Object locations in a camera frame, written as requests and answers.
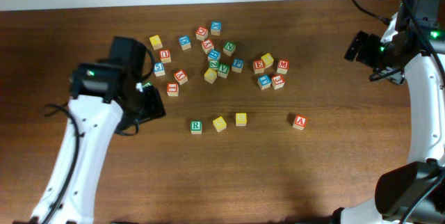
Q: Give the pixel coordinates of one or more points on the green V wooden block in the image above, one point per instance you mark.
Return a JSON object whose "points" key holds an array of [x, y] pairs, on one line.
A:
{"points": [[223, 70]]}

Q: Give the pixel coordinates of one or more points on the red K wooden block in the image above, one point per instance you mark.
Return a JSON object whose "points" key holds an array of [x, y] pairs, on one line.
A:
{"points": [[181, 77]]}

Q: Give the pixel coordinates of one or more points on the red 3 wooden block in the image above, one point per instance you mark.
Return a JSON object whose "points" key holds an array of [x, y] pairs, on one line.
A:
{"points": [[278, 81]]}

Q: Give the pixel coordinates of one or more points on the yellow C wooden block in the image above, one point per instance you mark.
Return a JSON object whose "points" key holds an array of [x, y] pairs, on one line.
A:
{"points": [[210, 75]]}

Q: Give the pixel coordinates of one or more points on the green Z wooden block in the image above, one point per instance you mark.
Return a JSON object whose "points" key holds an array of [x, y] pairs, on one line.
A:
{"points": [[214, 64]]}

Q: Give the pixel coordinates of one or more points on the red E wooden block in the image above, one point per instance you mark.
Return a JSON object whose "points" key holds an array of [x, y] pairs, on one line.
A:
{"points": [[258, 66]]}

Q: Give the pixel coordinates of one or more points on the yellow S wooden block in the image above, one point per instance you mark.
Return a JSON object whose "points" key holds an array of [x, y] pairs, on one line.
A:
{"points": [[219, 124]]}

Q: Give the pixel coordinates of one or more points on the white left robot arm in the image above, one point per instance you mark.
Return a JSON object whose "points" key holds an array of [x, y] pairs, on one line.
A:
{"points": [[106, 98]]}

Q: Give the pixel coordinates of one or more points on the blue D wooden block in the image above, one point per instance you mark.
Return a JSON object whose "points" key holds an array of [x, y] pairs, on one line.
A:
{"points": [[185, 42]]}

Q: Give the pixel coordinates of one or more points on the red U wooden block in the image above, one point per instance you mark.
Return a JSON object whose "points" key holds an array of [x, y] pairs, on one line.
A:
{"points": [[165, 56]]}

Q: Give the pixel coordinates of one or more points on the green N wooden block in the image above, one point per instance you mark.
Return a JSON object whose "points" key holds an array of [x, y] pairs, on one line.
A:
{"points": [[229, 48]]}

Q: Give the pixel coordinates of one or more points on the green B wooden block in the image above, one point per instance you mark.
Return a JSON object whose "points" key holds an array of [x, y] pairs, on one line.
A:
{"points": [[147, 84]]}

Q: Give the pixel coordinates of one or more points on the red Q wooden block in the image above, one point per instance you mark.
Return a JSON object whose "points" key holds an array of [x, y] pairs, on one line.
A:
{"points": [[201, 33]]}

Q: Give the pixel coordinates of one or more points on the blue H wooden block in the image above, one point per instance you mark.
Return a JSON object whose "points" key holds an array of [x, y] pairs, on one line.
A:
{"points": [[214, 55]]}

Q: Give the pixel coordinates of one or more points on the green R wooden block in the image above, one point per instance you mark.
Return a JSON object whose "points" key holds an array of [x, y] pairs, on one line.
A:
{"points": [[196, 127]]}

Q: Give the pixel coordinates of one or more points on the blue 5 wooden block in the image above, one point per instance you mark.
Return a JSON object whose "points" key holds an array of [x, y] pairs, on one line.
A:
{"points": [[159, 69]]}

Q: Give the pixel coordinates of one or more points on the yellow top wooden block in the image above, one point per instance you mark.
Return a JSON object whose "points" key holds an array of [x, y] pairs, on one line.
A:
{"points": [[155, 41]]}

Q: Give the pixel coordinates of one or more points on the blue E wooden block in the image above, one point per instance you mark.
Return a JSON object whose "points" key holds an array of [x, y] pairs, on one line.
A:
{"points": [[264, 82]]}

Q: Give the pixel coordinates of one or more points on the red A wooden block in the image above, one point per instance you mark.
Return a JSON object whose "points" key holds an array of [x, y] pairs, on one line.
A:
{"points": [[300, 122]]}

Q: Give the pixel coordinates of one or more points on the red I wooden block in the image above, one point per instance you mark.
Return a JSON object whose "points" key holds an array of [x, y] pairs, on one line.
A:
{"points": [[173, 89]]}

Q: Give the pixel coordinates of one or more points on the blue X wooden block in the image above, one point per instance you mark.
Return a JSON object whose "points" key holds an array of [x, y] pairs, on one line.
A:
{"points": [[216, 28]]}

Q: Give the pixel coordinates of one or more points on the blue P wooden block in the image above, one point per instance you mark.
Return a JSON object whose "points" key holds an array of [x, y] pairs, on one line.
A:
{"points": [[237, 65]]}

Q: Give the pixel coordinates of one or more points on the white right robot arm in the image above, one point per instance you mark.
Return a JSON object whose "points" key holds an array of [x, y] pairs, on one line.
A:
{"points": [[413, 193]]}

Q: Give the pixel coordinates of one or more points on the red M wooden block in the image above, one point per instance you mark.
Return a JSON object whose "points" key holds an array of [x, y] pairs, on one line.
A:
{"points": [[282, 66]]}

